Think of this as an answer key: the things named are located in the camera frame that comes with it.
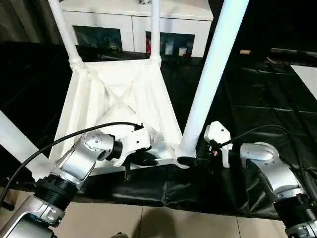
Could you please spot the white plastic table top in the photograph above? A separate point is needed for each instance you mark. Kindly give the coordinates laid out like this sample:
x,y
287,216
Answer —
x,y
99,99

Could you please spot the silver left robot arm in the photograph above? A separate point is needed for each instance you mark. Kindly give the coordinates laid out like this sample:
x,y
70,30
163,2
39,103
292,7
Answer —
x,y
79,158

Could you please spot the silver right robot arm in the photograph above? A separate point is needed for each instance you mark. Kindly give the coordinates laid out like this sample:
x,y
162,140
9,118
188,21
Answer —
x,y
272,173

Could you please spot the black table mat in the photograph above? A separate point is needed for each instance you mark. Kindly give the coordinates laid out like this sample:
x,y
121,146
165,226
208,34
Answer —
x,y
260,99

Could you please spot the small yellow label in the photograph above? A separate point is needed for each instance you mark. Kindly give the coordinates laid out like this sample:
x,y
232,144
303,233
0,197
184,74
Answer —
x,y
244,51

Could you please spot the white flat board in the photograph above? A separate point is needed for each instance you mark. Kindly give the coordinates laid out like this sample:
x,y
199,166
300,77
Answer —
x,y
307,77

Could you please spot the white cabinet with glass doors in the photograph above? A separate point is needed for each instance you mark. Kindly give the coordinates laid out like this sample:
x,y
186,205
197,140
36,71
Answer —
x,y
111,19

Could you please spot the black cabinet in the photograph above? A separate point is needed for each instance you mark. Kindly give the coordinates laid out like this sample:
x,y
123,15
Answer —
x,y
280,22

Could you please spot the black white spotted toy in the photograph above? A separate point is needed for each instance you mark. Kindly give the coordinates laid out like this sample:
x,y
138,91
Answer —
x,y
145,2

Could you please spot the grey curtain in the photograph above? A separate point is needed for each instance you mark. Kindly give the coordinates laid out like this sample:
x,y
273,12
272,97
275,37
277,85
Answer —
x,y
22,19

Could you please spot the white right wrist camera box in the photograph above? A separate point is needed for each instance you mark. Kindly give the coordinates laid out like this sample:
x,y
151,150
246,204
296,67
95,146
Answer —
x,y
218,130

